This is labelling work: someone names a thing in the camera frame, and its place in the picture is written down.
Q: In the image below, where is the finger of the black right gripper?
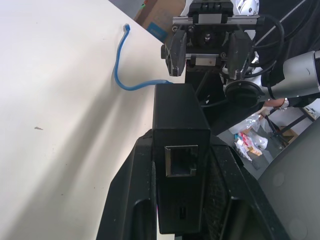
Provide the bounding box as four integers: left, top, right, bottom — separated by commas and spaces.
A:
159, 31, 188, 77
226, 32, 255, 81

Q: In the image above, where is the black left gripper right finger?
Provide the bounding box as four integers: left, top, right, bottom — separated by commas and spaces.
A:
182, 136, 291, 240

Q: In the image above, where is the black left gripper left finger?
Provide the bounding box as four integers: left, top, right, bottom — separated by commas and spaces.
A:
96, 129, 161, 240

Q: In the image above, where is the small black box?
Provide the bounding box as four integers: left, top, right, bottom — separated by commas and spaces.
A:
151, 83, 212, 235

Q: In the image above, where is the brown cardboard box blue label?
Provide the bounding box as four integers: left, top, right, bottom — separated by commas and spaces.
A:
133, 0, 186, 43

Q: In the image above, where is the small open cardboard box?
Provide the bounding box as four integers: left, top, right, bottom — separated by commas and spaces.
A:
276, 125, 299, 145

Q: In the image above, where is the bystander bare hand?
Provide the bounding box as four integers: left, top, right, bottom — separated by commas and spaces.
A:
262, 98, 281, 111

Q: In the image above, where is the silver robot torso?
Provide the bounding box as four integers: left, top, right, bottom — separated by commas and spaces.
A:
233, 0, 261, 16

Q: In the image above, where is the grey curved panel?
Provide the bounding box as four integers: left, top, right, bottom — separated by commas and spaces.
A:
256, 119, 320, 240

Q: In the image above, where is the white bag of packaging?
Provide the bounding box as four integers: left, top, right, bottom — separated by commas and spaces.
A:
233, 131, 270, 162

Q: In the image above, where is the silver wristwatch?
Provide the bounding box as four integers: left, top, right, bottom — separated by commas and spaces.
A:
278, 97, 290, 112

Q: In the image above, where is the clear crumpled plastic bag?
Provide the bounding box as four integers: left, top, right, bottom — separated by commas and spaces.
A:
244, 112, 273, 134

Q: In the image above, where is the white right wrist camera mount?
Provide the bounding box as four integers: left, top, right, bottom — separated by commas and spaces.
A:
219, 51, 267, 104

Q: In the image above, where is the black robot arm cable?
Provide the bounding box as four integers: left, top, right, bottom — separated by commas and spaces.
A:
254, 14, 286, 97

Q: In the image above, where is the blue Ethernet cable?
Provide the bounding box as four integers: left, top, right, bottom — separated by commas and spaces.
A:
113, 23, 175, 92

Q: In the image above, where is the black metal stand frame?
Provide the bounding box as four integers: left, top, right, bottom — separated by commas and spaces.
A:
265, 106, 316, 149

